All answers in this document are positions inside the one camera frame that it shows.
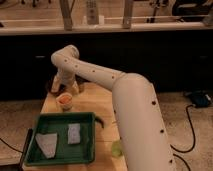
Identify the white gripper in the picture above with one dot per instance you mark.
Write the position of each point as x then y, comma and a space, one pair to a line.
70, 86

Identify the red apple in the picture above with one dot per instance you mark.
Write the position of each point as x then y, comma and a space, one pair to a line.
65, 99

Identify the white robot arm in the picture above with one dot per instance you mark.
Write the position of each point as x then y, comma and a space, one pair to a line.
142, 131

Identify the white paper cup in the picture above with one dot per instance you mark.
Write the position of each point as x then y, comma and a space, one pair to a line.
66, 106

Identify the dark curved object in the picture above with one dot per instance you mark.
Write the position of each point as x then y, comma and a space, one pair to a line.
100, 121

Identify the green plastic tray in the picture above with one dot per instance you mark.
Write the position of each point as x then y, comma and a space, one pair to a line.
82, 153

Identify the large white cloth piece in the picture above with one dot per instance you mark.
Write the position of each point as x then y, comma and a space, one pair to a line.
47, 143

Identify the green round fruit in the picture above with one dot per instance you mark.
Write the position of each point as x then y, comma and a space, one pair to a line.
116, 149

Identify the blue black floor device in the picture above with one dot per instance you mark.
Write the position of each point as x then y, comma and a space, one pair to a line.
199, 99

